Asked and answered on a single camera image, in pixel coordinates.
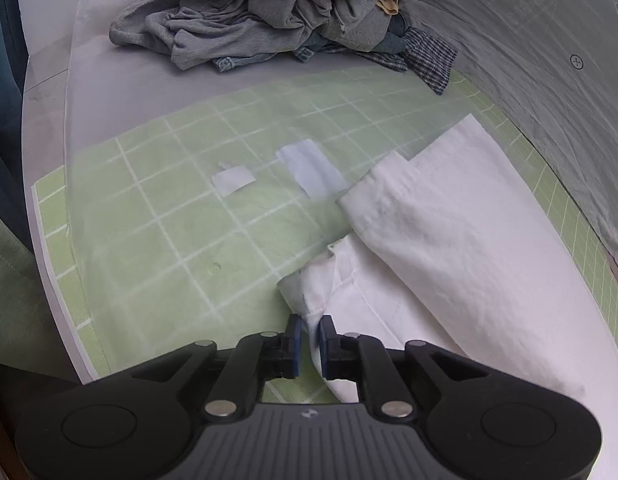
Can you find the translucent plastic sheet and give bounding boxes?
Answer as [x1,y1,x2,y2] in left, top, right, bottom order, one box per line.
[64,0,490,356]

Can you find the white paper label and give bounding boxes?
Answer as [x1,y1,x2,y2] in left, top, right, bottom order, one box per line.
[211,164,256,197]

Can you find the pale blue label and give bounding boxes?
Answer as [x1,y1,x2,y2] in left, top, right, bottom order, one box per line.
[275,139,347,200]

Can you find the white pants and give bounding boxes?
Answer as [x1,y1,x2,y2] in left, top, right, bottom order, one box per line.
[278,114,618,404]

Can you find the blue denim garment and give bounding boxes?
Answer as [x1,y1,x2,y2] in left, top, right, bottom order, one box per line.
[213,12,421,75]

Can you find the grey hoodie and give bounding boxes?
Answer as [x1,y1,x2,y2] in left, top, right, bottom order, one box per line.
[109,0,426,72]

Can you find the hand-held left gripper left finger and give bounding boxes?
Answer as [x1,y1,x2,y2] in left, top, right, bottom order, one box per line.
[132,314,306,418]

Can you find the plaid checked cloth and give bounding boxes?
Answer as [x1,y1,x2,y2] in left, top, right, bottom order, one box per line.
[356,27,460,96]

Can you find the grey printed bed sheet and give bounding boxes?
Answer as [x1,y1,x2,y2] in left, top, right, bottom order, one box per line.
[404,0,618,261]

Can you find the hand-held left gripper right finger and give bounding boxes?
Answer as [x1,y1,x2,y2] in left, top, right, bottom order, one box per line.
[318,315,490,418]

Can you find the dark teal chair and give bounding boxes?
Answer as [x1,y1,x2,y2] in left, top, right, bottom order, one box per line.
[0,0,36,252]

